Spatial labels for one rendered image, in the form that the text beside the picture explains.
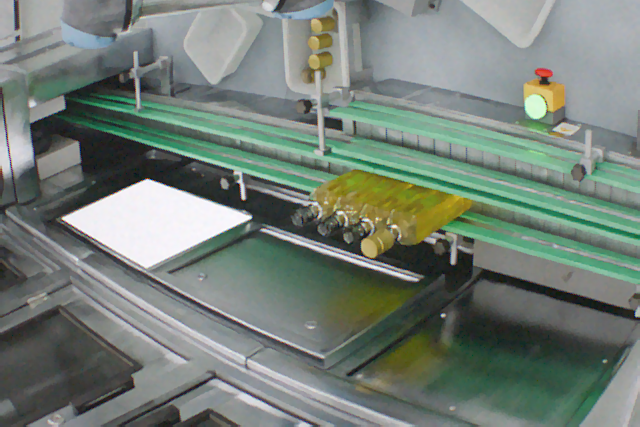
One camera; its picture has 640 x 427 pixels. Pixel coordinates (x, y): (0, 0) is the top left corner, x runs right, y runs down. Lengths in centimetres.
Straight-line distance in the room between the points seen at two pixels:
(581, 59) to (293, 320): 73
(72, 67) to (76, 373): 106
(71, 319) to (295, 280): 48
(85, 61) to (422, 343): 128
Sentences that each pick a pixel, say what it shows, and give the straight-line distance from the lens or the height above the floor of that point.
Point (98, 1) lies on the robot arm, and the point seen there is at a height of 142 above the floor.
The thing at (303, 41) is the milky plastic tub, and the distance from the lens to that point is 181.
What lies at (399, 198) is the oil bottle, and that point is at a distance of 145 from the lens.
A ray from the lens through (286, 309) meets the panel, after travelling 142.
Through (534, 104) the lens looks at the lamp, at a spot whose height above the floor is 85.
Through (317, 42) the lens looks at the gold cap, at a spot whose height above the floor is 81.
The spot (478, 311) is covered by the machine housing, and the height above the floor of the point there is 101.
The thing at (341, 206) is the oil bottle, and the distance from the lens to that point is 144.
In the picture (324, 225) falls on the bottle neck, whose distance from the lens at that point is 143.
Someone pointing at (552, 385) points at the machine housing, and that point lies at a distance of 124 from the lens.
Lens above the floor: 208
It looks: 43 degrees down
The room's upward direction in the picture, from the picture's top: 116 degrees counter-clockwise
